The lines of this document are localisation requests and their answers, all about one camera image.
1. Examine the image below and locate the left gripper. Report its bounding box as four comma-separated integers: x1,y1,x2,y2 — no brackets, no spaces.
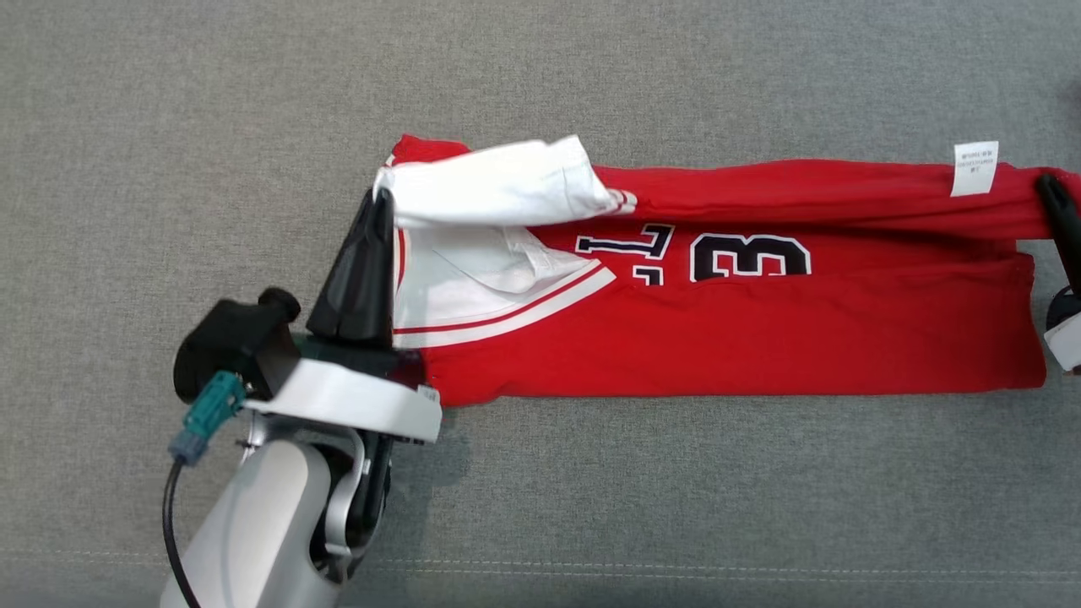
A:
245,187,443,446

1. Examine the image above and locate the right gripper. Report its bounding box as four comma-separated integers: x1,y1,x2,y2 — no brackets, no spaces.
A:
1035,173,1081,375

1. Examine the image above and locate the red white numbered jersey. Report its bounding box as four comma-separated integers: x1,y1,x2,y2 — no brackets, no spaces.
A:
374,133,1081,408

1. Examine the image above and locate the grey fabric sofa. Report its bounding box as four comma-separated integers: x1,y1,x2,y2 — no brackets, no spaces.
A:
0,0,1081,608

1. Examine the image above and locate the teal left camera connector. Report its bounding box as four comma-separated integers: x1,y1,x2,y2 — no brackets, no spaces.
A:
167,372,247,467

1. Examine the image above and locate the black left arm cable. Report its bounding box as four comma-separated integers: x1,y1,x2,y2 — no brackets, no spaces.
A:
160,460,204,608

